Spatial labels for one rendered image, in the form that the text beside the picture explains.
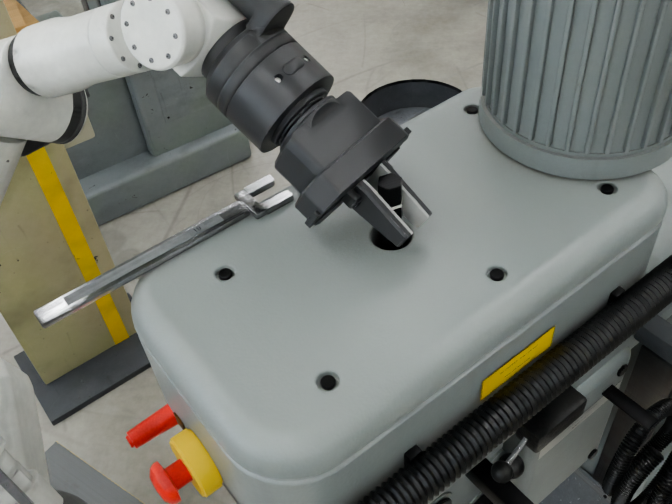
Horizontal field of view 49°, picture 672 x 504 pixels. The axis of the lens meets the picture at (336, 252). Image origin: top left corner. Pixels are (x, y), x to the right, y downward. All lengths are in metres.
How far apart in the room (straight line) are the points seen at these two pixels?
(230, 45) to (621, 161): 0.36
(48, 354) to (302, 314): 2.45
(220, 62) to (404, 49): 4.03
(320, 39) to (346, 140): 4.19
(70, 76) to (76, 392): 2.36
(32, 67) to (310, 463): 0.46
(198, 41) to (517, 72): 0.28
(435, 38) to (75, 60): 4.09
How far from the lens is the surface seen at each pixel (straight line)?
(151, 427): 0.77
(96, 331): 3.02
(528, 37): 0.65
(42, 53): 0.76
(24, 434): 1.00
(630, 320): 0.72
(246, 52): 0.61
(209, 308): 0.61
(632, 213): 0.69
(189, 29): 0.61
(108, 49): 0.70
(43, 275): 2.75
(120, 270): 0.65
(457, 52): 4.59
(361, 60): 4.54
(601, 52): 0.64
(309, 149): 0.59
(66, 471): 2.40
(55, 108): 0.83
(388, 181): 0.60
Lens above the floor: 2.34
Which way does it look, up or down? 46 degrees down
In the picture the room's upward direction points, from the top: 6 degrees counter-clockwise
